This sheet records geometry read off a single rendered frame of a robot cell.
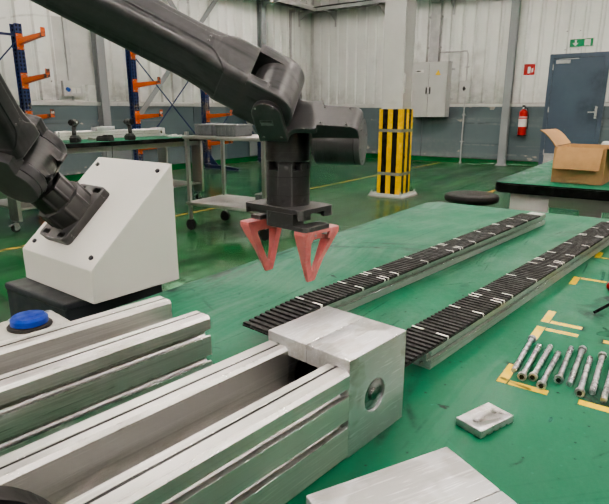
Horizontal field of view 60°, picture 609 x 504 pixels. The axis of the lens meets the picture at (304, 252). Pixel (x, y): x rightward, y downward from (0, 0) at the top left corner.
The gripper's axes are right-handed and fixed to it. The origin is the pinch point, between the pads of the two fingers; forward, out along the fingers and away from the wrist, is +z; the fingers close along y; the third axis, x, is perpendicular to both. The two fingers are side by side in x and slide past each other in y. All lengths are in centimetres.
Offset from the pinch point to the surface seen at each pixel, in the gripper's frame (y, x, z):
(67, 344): -3.1, -29.3, 1.9
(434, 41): -536, 1017, -163
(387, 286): 1.1, 23.4, 8.1
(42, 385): 4.1, -34.8, 1.6
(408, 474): 34.5, -26.5, -0.4
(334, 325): 17.4, -12.0, -0.4
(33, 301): -44.5, -17.0, 10.9
